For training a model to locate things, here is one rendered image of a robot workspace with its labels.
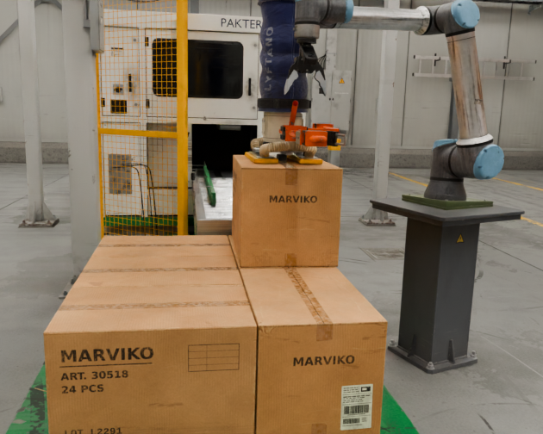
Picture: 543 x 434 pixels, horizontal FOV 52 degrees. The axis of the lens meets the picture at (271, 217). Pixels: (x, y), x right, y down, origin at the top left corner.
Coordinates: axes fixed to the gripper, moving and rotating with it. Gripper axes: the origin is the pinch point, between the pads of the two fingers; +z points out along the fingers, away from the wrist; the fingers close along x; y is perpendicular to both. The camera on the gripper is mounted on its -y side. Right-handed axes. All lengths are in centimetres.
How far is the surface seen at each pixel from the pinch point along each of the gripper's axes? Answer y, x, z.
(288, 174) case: 10.3, 3.6, 29.7
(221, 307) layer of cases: -34, 32, 67
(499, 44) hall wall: 952, -609, -144
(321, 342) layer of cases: -50, 2, 73
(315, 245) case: 10, -9, 58
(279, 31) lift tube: 32.1, 5.2, -26.3
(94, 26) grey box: 141, 95, -39
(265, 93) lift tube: 35.3, 10.2, -1.5
